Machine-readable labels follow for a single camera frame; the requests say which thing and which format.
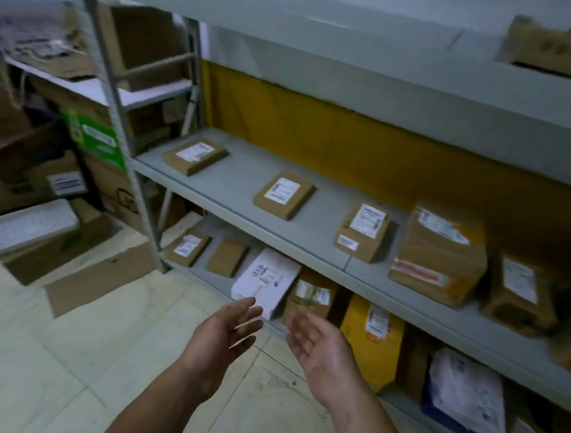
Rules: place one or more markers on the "person's left hand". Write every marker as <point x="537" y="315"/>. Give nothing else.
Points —
<point x="213" y="342"/>

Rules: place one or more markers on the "person's right hand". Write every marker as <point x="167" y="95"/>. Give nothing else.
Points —
<point x="327" y="364"/>

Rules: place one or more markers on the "person's right fingers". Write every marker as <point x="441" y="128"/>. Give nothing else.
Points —
<point x="302" y="335"/>

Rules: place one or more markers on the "person's left fingers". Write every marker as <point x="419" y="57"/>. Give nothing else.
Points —
<point x="246" y="323"/>

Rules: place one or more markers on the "person's left forearm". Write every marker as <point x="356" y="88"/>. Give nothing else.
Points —
<point x="157" y="411"/>

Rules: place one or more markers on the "white labelled box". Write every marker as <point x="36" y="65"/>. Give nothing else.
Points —
<point x="265" y="278"/>

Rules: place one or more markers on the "plain flat brown parcel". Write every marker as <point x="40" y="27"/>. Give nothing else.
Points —
<point x="227" y="257"/>

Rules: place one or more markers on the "yellow padded envelope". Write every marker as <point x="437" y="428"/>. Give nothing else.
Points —
<point x="372" y="338"/>

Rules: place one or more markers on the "small flat labelled parcel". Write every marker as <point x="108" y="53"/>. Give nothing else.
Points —
<point x="187" y="248"/>

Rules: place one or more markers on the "grey metal shelving unit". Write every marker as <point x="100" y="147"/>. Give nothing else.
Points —
<point x="315" y="228"/>

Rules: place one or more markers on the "small brown two-label box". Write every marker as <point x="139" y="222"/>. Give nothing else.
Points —
<point x="362" y="231"/>

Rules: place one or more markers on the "flat brown labelled parcel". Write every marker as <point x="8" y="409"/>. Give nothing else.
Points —
<point x="283" y="195"/>
<point x="194" y="156"/>

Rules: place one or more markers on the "flat cardboard sheet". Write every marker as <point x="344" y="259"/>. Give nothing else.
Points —
<point x="101" y="279"/>

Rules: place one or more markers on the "large taped brown parcel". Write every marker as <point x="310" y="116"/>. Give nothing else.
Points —
<point x="439" y="256"/>

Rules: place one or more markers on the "white and blue poly mailer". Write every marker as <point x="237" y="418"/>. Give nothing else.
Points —
<point x="466" y="394"/>

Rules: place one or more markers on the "cardboard box with round print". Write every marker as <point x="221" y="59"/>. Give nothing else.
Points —
<point x="117" y="193"/>

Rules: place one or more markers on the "low cardboard box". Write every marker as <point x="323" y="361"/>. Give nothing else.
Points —
<point x="63" y="254"/>

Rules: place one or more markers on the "brown wrapped labelled parcel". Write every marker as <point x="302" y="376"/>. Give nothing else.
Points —
<point x="520" y="294"/>

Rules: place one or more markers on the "cardboard box with white label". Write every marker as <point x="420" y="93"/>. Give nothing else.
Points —
<point x="59" y="175"/>

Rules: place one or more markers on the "green labelled cardboard box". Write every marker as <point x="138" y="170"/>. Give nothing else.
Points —
<point x="95" y="136"/>

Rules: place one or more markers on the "white metal shelving unit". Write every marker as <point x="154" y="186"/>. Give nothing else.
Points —
<point x="140" y="89"/>

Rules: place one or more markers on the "large plain cardboard box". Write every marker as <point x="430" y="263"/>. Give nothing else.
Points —
<point x="140" y="45"/>

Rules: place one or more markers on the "printed flat cardboard box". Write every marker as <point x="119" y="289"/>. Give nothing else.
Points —
<point x="32" y="40"/>

